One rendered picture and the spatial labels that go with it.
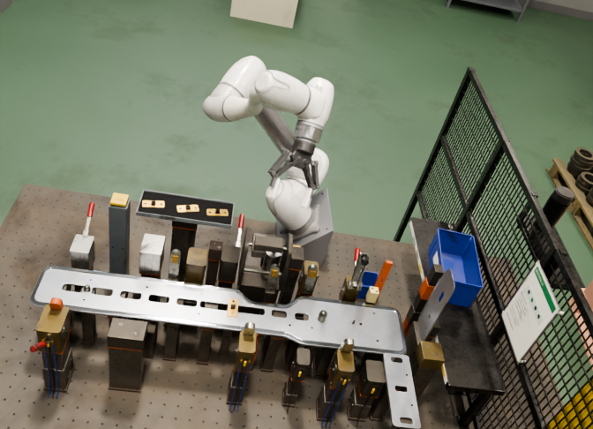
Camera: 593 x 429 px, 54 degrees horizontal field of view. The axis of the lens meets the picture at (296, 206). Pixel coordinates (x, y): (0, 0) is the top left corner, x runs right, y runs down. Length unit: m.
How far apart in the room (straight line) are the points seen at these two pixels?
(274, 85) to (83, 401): 1.33
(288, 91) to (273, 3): 4.96
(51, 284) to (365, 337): 1.17
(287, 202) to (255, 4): 4.34
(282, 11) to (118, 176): 3.22
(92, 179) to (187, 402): 2.30
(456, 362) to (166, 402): 1.09
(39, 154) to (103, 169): 0.46
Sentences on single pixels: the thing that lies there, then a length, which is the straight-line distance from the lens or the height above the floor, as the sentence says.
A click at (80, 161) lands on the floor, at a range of 4.43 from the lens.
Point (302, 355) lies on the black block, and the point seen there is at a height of 0.99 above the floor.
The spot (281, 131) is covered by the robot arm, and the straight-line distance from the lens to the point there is 2.59.
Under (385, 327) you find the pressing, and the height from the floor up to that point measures 1.00.
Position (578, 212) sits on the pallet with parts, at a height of 0.06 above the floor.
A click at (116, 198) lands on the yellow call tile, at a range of 2.36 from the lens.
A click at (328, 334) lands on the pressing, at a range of 2.22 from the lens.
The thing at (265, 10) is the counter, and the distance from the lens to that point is 6.78.
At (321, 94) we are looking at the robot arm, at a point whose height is 1.80.
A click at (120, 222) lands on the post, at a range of 2.39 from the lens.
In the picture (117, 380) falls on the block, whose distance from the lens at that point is 2.31.
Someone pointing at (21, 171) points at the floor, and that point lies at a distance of 4.36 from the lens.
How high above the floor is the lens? 2.72
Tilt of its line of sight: 40 degrees down
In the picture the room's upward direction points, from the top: 15 degrees clockwise
